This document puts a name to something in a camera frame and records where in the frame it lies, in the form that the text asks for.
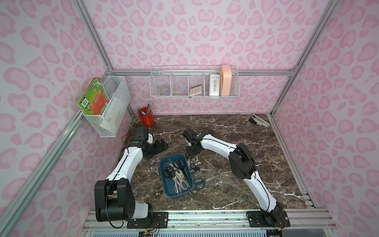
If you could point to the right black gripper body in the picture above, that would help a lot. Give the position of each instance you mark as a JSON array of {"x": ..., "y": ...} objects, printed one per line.
[{"x": 192, "y": 149}]

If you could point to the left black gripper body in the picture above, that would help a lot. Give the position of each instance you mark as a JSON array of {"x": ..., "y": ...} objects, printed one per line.
[{"x": 158, "y": 146}]

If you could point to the beige kitchen scissors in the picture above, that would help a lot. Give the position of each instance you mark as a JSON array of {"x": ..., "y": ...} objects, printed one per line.
[{"x": 181, "y": 180}]

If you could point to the pink handled scissors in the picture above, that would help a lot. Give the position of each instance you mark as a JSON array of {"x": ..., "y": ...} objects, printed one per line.
[{"x": 181, "y": 185}]

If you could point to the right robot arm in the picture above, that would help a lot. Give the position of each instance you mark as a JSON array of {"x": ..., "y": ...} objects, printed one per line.
[{"x": 242, "y": 165}]

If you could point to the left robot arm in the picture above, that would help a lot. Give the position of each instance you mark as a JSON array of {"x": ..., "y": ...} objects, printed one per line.
[{"x": 114, "y": 198}]

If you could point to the small black scissors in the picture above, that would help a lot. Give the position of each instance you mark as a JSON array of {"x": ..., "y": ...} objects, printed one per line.
[
  {"x": 193, "y": 165},
  {"x": 193, "y": 171}
]

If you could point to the small black scissors lower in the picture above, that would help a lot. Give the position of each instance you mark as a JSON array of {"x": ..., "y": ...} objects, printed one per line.
[{"x": 193, "y": 171}]

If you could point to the teal plastic storage box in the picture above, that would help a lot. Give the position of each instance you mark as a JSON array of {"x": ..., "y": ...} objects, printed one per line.
[{"x": 168, "y": 184}]

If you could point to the pink box in basket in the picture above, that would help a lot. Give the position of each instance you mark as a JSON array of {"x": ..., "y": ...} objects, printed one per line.
[{"x": 226, "y": 78}]

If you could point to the red pen cup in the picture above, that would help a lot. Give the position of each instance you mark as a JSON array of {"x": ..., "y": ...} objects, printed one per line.
[{"x": 146, "y": 115}]

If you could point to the white paper in basket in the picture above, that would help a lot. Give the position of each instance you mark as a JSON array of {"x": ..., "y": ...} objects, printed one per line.
[{"x": 113, "y": 115}]

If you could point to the white mesh side basket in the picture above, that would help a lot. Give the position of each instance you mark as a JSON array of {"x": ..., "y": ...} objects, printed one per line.
[{"x": 114, "y": 86}]

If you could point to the small pink calculator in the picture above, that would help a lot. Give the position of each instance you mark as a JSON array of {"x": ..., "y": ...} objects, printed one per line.
[{"x": 196, "y": 90}]

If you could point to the tape roll in basket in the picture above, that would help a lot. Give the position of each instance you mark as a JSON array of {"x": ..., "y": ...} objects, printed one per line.
[{"x": 165, "y": 91}]

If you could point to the white card in basket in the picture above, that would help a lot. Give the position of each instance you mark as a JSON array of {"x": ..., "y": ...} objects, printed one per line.
[{"x": 214, "y": 85}]

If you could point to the green red booklet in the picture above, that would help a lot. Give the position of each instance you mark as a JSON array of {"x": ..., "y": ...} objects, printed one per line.
[{"x": 94, "y": 100}]

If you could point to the black white stapler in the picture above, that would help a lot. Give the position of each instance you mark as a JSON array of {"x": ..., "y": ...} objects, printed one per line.
[{"x": 254, "y": 119}]

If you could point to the blue handled scissors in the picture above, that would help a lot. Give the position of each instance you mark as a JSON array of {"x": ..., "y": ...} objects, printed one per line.
[{"x": 200, "y": 183}]

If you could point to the white wire wall basket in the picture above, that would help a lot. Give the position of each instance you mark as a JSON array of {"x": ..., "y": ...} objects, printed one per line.
[{"x": 191, "y": 81}]

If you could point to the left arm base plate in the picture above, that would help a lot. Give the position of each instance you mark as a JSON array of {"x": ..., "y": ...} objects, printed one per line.
[{"x": 158, "y": 219}]

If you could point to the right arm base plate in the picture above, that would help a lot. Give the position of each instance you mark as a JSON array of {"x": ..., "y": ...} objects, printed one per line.
[{"x": 260, "y": 219}]

